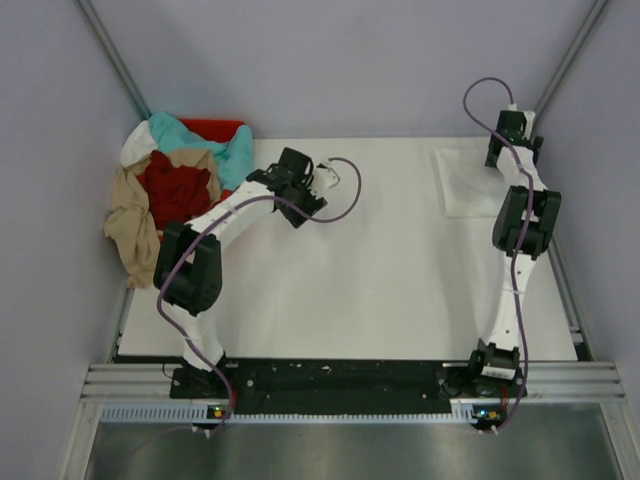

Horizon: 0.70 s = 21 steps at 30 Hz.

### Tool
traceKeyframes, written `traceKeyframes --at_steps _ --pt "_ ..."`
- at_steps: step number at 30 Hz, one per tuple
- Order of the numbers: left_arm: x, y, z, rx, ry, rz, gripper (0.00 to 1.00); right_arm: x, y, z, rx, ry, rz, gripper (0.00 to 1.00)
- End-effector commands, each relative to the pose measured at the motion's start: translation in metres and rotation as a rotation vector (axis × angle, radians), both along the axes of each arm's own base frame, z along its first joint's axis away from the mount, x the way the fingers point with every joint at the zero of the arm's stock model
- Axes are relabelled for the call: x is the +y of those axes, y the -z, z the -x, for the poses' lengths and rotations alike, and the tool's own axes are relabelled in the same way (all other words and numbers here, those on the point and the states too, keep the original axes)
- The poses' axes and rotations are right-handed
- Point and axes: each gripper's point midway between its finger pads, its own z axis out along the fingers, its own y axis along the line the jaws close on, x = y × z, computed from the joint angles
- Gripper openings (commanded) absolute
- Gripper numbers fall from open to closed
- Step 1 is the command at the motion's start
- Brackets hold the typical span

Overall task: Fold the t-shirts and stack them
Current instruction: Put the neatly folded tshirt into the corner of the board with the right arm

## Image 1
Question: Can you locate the teal t shirt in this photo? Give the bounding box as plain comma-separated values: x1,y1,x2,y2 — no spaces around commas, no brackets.
148,112,254,191

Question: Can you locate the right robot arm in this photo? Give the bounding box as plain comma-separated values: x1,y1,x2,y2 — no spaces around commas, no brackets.
466,104,562,396

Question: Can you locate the dark red t shirt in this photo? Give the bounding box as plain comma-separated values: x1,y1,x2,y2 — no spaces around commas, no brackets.
137,150,214,231

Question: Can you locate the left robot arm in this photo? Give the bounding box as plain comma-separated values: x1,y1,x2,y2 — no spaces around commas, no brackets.
153,148,340,397

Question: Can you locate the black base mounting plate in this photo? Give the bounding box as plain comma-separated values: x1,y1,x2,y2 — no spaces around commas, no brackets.
169,358,524,415

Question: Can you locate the beige t shirt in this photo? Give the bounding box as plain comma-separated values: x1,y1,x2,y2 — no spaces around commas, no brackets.
104,148,222,289

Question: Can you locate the red plastic bin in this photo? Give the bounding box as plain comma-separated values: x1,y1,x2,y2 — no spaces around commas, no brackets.
181,119,254,191

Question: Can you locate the grey slotted cable duct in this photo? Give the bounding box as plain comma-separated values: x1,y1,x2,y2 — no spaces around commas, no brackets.
101,403,501,424

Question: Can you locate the white t shirt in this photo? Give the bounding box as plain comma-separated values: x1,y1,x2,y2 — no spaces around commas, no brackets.
431,148,508,218
120,121,157,168

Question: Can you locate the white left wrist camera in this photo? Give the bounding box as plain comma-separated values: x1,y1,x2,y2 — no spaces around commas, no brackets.
310,158,340,197

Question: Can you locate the right corner aluminium post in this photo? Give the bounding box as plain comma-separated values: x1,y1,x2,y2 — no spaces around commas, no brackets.
534,0,612,122

